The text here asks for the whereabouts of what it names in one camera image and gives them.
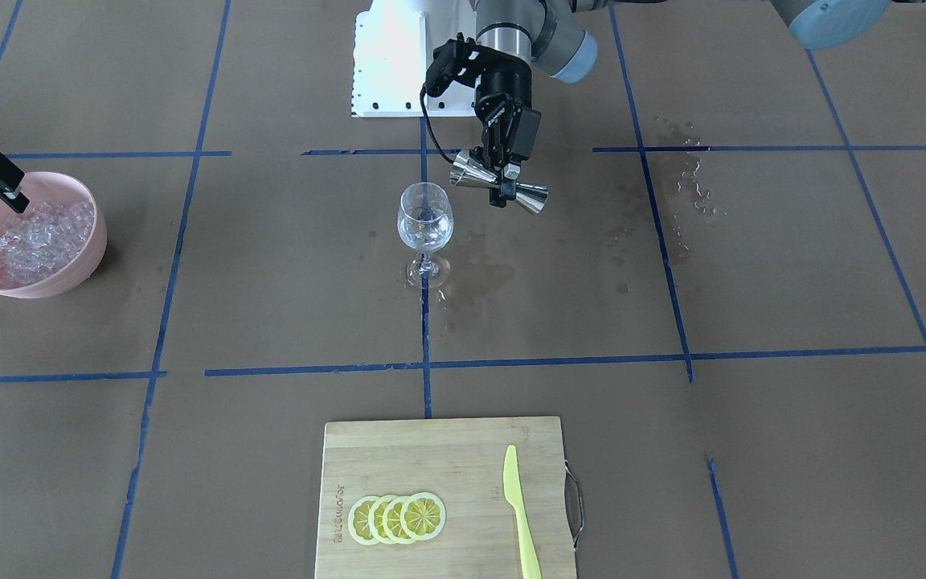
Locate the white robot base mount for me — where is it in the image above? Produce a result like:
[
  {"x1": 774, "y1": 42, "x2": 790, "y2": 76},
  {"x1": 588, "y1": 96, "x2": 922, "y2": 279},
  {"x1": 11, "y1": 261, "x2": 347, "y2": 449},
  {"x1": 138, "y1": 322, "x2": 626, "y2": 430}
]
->
[{"x1": 350, "y1": 1, "x2": 475, "y2": 118}]

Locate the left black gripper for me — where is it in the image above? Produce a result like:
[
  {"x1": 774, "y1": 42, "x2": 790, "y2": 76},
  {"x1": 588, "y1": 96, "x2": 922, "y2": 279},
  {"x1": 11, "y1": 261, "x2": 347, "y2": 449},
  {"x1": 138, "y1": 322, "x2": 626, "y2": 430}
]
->
[{"x1": 467, "y1": 68, "x2": 543, "y2": 208}]

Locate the pile of ice cubes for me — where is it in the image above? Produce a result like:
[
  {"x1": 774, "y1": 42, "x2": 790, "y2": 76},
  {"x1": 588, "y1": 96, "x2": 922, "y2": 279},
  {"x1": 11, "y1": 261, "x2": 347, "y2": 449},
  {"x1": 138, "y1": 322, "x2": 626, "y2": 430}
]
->
[{"x1": 0, "y1": 200, "x2": 96, "y2": 289}]

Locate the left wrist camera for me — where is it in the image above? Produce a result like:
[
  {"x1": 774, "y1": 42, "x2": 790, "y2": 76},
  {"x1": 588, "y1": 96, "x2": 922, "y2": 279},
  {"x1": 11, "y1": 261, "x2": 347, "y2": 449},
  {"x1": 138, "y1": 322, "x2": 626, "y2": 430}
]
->
[{"x1": 423, "y1": 35, "x2": 485, "y2": 97}]

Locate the pink bowl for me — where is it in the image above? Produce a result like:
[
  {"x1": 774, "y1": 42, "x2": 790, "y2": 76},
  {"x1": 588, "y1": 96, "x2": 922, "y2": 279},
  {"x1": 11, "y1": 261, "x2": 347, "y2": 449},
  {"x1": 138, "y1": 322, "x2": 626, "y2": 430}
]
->
[{"x1": 0, "y1": 171, "x2": 107, "y2": 299}]

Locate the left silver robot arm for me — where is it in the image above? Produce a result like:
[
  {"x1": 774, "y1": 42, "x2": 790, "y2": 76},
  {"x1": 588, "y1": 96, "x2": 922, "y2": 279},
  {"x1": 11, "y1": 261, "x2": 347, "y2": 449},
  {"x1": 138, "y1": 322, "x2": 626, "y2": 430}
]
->
[{"x1": 469, "y1": 1, "x2": 891, "y2": 84}]

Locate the steel double jigger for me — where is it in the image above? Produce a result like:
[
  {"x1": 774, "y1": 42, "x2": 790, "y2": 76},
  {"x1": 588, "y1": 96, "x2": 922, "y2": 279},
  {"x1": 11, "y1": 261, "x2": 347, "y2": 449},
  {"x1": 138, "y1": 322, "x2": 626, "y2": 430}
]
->
[{"x1": 449, "y1": 146, "x2": 550, "y2": 214}]

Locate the yellow plastic knife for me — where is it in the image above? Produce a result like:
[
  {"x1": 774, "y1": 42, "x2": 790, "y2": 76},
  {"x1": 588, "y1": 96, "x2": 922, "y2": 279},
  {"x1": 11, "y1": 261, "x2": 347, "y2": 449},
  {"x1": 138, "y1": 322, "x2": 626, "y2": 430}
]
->
[{"x1": 501, "y1": 444, "x2": 543, "y2": 578}]

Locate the bamboo cutting board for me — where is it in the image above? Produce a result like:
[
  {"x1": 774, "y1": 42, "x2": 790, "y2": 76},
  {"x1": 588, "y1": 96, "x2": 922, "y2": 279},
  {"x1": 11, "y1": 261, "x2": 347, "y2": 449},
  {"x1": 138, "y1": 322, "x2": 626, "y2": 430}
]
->
[{"x1": 313, "y1": 417, "x2": 577, "y2": 578}]

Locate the clear wine glass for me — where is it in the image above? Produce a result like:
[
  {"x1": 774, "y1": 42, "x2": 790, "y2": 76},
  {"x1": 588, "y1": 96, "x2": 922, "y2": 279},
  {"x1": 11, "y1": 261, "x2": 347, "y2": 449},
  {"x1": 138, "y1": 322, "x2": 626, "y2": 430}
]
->
[{"x1": 397, "y1": 181, "x2": 453, "y2": 287}]

